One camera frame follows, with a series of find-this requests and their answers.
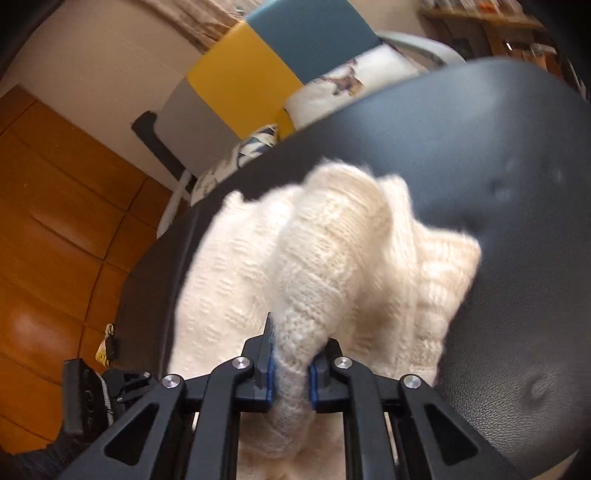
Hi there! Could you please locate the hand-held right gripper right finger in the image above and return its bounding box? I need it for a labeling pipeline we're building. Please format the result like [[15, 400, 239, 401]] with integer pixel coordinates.
[[308, 339, 525, 480]]

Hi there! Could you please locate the cluttered wooden desk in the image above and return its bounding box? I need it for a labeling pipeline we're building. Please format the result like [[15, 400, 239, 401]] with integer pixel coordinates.
[[420, 0, 573, 79]]

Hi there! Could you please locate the deer print cushion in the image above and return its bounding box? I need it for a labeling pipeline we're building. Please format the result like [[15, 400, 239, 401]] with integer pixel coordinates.
[[283, 44, 432, 139]]

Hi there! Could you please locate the person's left forearm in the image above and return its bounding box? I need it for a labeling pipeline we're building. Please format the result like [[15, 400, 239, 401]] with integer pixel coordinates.
[[0, 431, 93, 480]]

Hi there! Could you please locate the triangle pattern cushion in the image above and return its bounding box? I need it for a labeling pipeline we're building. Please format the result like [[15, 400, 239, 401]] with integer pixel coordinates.
[[189, 124, 282, 206]]

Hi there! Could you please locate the cream knit sweater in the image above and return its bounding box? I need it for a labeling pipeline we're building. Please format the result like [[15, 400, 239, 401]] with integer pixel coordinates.
[[166, 159, 483, 480]]

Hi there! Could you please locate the patterned curtain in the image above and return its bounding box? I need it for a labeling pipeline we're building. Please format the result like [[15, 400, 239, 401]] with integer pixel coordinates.
[[143, 0, 259, 47]]

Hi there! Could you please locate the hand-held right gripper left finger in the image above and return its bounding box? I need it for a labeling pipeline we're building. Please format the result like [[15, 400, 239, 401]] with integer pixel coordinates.
[[58, 311, 278, 480]]

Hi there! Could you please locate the grey yellow blue sofa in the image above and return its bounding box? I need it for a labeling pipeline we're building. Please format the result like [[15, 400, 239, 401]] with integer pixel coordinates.
[[131, 0, 467, 232]]

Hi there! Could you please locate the black leather seat surface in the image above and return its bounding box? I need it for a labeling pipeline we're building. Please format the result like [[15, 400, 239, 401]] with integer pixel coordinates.
[[115, 58, 591, 480]]

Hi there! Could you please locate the yellow black tag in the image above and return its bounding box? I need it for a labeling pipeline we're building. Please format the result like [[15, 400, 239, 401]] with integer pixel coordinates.
[[95, 323, 118, 365]]

